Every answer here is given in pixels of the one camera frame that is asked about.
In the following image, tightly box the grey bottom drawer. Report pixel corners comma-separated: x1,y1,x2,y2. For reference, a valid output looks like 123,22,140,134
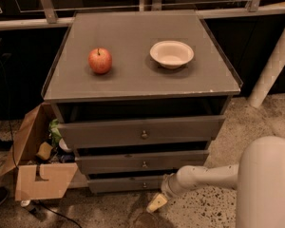
87,170,173,194

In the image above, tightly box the grey drawer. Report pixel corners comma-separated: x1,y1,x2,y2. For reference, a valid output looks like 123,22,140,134
76,150,209,175
87,170,173,194
58,115,225,149

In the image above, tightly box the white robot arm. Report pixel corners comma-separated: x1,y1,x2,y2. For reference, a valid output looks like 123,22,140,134
146,136,285,228

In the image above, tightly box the grey middle drawer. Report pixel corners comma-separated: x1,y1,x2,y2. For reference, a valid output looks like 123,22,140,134
76,150,209,175

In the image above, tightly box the grey top drawer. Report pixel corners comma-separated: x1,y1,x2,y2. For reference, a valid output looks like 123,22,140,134
58,115,225,149

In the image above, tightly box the grey drawer cabinet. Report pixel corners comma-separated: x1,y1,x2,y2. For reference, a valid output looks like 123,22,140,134
41,10,243,195

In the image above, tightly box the cardboard box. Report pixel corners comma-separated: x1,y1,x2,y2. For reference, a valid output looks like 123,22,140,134
0,104,78,200

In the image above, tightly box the white cup in box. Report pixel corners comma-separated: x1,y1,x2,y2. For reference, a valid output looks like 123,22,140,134
59,139,72,153

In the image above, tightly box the green bag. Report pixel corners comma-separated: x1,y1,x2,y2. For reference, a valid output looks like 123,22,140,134
48,119,62,146

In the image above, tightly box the yellow sponge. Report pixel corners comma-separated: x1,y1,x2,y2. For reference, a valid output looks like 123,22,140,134
36,142,53,161

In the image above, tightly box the white bowl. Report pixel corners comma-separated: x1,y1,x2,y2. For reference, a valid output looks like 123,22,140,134
149,41,194,69

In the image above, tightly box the red apple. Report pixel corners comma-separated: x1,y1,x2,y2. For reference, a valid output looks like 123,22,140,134
88,47,112,74

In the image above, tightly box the white diagonal pole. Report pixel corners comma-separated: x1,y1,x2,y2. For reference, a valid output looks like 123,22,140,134
248,28,285,108

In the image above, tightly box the metal railing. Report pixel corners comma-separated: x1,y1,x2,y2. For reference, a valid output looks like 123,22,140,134
0,0,285,30

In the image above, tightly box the black cable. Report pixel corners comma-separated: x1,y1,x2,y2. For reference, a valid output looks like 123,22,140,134
0,55,84,228

